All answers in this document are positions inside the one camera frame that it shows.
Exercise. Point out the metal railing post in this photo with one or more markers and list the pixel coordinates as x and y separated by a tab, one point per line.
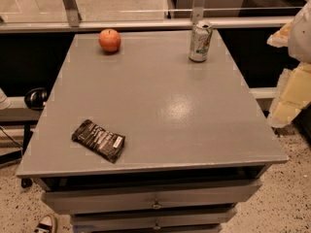
72	12
197	10

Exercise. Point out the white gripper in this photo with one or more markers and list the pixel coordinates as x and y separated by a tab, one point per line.
300	36

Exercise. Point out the black white sneaker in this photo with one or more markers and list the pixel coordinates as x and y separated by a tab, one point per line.
48	224

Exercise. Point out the metal railing post right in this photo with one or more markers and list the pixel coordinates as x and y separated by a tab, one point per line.
197	10

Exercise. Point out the black snack packet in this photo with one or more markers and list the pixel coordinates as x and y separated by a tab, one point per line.
105	143

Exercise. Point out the metal railing post left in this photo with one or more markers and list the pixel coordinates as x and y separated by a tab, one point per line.
72	12

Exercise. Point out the grey top drawer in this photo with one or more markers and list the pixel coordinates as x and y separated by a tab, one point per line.
150	197

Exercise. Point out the red orange apple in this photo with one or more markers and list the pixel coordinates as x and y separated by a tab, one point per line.
109	40

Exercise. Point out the white green 7up can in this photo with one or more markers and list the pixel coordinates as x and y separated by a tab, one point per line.
201	35

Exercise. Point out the grey bottom drawer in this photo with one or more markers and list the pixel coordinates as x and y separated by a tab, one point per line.
208	228

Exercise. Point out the black round headphones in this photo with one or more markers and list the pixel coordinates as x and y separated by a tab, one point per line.
36	98

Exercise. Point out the grey drawer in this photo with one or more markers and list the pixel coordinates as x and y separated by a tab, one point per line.
149	219
208	228
150	197

